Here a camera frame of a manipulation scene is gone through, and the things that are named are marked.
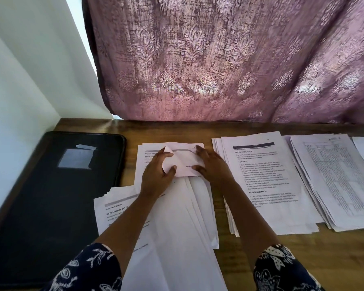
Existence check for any person's right hand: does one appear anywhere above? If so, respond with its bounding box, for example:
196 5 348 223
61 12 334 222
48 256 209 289
192 144 235 195

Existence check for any person's left hand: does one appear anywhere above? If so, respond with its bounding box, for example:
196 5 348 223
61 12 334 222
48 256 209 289
139 146 177 199

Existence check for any grey-header text paper pile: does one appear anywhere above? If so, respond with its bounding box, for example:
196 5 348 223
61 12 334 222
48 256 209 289
133 141 221 250

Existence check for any dark-header text paper pile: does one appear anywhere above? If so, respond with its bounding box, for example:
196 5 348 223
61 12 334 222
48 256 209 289
212 131 324 238

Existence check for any stack of printed papers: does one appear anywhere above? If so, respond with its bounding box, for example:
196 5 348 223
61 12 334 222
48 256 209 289
93 177 229 291

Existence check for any black folder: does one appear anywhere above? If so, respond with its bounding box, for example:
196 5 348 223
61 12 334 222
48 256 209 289
0 131 127 289

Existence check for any table-print paper pile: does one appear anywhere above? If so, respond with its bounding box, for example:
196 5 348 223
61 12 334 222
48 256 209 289
284 133 364 233

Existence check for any person's right forearm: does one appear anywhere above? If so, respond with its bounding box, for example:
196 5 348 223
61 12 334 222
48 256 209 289
215 183 281 264

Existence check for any person's left forearm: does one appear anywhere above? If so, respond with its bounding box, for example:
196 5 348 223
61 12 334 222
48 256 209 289
96 191 160 276

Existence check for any pink patterned curtain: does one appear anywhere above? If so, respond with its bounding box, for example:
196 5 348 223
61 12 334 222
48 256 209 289
82 0 364 125

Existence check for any white curtain lining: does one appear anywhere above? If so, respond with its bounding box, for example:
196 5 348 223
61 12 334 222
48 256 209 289
0 0 114 119

